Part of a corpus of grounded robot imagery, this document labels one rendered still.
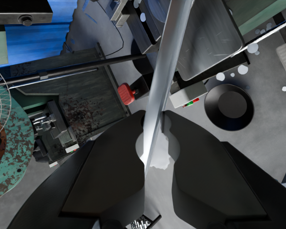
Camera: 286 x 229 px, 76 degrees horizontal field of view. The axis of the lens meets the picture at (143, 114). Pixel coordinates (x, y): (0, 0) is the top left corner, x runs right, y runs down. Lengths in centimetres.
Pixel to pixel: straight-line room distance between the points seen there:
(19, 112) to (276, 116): 162
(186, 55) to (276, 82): 82
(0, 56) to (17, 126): 115
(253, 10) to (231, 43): 15
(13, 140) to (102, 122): 78
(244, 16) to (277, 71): 69
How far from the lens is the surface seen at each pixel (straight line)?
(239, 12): 51
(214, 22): 38
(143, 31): 60
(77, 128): 180
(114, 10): 62
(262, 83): 119
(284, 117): 122
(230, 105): 128
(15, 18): 36
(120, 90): 65
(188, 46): 41
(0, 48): 39
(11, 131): 153
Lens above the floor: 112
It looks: 37 degrees down
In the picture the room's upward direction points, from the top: 115 degrees counter-clockwise
